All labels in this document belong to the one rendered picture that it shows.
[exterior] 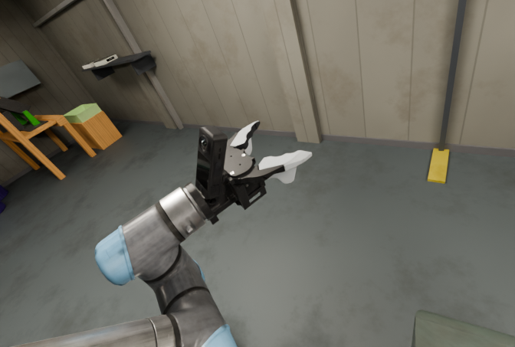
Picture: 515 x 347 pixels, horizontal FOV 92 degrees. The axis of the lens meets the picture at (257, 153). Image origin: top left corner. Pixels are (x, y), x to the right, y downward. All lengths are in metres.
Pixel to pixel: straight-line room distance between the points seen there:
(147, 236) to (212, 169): 0.13
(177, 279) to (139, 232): 0.10
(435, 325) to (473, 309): 1.43
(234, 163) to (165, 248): 0.17
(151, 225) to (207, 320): 0.15
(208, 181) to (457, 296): 1.83
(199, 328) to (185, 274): 0.09
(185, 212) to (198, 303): 0.13
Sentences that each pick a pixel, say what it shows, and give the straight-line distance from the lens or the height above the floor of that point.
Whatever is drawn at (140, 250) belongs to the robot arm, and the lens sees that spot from 0.41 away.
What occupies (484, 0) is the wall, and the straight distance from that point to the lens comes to 2.36.
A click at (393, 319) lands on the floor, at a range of 1.94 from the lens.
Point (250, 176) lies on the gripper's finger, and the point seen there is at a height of 1.58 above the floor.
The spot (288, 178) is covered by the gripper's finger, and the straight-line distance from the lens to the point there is 0.44.
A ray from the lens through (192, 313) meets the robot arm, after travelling 0.40.
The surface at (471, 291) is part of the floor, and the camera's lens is 2.09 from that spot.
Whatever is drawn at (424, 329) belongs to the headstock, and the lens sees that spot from 0.61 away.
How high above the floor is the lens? 1.83
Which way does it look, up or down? 34 degrees down
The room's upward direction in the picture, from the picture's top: 22 degrees counter-clockwise
